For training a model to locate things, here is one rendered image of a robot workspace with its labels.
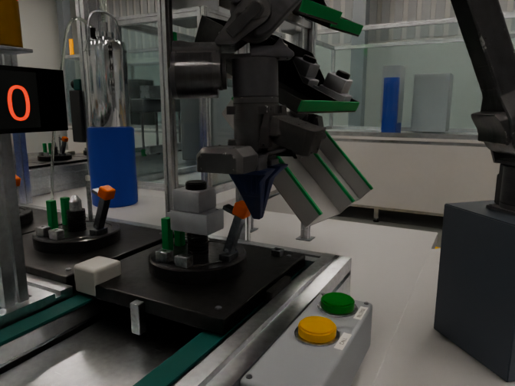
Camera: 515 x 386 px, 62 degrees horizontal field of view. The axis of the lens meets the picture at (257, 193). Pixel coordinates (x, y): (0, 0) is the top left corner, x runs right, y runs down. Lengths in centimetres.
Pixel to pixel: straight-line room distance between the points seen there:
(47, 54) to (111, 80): 1194
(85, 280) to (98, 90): 99
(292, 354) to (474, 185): 414
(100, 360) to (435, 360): 43
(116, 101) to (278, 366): 122
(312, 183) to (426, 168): 370
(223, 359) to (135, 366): 12
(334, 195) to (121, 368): 52
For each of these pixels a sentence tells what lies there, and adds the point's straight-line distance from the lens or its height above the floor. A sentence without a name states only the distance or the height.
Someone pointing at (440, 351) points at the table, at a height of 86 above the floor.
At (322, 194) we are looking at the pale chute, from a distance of 87.
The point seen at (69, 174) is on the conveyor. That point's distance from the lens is 195.
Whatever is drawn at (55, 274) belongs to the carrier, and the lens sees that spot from 67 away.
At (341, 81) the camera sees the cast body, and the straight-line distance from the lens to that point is 93.
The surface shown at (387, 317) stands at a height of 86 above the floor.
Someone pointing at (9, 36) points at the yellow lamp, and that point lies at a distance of 54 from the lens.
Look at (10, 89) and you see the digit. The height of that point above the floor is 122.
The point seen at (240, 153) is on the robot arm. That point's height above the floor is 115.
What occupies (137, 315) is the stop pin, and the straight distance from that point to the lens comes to 55.
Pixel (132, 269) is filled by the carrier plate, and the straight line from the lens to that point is 64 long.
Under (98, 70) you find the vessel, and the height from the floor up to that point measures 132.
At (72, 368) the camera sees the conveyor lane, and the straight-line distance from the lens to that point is 55.
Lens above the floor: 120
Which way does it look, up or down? 11 degrees down
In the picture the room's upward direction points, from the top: straight up
